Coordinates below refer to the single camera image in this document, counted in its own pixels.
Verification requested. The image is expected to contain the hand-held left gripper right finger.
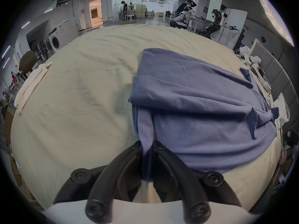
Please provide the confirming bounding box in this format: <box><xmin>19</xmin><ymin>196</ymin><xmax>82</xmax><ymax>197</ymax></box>
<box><xmin>152</xmin><ymin>140</ymin><xmax>242</xmax><ymax>222</ymax></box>

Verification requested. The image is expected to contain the white washing machine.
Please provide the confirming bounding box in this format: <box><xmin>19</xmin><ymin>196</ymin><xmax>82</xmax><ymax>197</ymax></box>
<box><xmin>48</xmin><ymin>28</ymin><xmax>63</xmax><ymax>54</ymax></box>

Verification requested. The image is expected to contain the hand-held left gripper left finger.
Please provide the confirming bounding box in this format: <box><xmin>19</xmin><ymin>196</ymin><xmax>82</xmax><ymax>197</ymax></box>
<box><xmin>53</xmin><ymin>140</ymin><xmax>143</xmax><ymax>222</ymax></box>

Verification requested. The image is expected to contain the grey padded headboard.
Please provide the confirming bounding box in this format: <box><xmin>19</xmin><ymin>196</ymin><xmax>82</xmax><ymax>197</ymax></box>
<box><xmin>250</xmin><ymin>39</ymin><xmax>297</xmax><ymax>125</ymax></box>

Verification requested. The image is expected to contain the dark blue shirt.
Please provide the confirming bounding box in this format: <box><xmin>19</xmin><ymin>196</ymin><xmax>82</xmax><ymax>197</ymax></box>
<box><xmin>128</xmin><ymin>48</ymin><xmax>280</xmax><ymax>182</ymax></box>

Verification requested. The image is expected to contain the white plastic bag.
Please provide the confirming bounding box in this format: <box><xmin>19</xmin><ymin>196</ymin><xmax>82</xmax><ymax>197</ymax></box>
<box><xmin>273</xmin><ymin>94</ymin><xmax>290</xmax><ymax>126</ymax></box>

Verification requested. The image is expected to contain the spare white hand-held gripper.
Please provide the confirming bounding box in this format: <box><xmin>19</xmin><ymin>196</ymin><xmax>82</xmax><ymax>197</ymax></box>
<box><xmin>239</xmin><ymin>45</ymin><xmax>273</xmax><ymax>91</ymax></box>

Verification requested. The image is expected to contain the brown round-backed chair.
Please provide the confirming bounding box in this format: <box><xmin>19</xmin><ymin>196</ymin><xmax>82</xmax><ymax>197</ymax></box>
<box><xmin>19</xmin><ymin>51</ymin><xmax>38</xmax><ymax>79</ymax></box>

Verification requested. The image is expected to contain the black and white humanoid robot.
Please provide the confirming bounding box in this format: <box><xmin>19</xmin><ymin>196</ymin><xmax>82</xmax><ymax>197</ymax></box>
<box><xmin>170</xmin><ymin>0</ymin><xmax>197</xmax><ymax>29</ymax></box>
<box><xmin>203</xmin><ymin>5</ymin><xmax>240</xmax><ymax>41</ymax></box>

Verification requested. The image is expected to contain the white folded cloth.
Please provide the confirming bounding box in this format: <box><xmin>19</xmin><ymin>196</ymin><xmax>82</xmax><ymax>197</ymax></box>
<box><xmin>14</xmin><ymin>63</ymin><xmax>54</xmax><ymax>115</ymax></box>

